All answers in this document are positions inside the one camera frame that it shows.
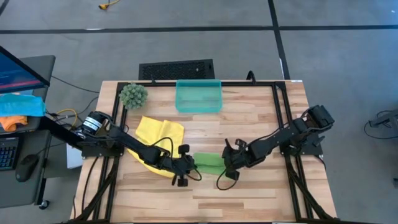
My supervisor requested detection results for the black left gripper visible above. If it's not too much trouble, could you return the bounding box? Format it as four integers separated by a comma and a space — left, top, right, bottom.
166, 154, 198, 187

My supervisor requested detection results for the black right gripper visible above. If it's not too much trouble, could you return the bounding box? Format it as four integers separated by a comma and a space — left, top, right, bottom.
221, 139, 251, 181

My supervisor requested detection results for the green microfiber towel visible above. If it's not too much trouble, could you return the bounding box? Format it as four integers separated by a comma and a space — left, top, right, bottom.
193, 151, 233, 177

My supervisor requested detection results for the yellow microfiber towel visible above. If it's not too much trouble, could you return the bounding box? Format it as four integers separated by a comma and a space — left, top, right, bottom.
126, 115, 185, 179

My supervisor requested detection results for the teal plastic basket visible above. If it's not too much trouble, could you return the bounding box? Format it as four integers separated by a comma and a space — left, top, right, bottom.
175, 78, 223, 114

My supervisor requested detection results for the artificial green potted plant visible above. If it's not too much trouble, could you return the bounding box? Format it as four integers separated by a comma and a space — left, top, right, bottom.
118, 82, 149, 110

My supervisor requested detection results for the black computer tower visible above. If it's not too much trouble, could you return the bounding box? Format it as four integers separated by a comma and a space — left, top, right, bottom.
138, 58, 216, 81

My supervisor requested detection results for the white box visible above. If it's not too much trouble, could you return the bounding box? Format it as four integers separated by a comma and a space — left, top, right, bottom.
66, 142, 85, 169

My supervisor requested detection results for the black support beam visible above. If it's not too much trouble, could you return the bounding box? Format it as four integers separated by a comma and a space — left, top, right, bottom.
40, 115, 85, 149

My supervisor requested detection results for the grey rolling desk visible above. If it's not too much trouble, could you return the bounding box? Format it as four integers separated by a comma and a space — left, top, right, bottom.
0, 55, 56, 209

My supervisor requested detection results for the black computer mouse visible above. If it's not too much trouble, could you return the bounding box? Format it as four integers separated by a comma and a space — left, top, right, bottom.
15, 154, 40, 183

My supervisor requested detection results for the blue cloth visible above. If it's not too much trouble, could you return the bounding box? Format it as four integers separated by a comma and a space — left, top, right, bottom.
0, 93, 47, 118

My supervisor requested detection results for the black keyboard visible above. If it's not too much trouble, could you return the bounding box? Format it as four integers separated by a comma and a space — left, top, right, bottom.
0, 136, 20, 171

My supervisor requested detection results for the orange cloth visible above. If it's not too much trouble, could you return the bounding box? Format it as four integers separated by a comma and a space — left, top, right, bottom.
0, 115, 28, 132

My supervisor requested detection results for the desk computer monitor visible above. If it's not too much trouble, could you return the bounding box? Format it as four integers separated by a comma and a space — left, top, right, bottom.
0, 45, 50, 94

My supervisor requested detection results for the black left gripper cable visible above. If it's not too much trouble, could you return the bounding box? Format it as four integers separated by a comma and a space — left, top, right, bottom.
185, 169, 203, 182

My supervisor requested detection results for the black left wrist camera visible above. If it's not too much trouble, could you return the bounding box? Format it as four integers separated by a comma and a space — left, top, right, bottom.
177, 143, 191, 156

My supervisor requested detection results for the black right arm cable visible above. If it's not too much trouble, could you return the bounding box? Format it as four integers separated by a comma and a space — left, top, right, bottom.
216, 170, 238, 191

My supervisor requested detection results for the black aluminium table frame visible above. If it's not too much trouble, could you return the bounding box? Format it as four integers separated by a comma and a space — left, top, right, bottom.
70, 80, 340, 224

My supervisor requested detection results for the yellow cable loop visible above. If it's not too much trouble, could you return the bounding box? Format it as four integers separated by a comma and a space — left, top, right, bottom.
55, 108, 78, 128

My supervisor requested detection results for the yellow plug cable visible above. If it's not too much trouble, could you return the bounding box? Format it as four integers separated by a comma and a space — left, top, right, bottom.
98, 0, 121, 10

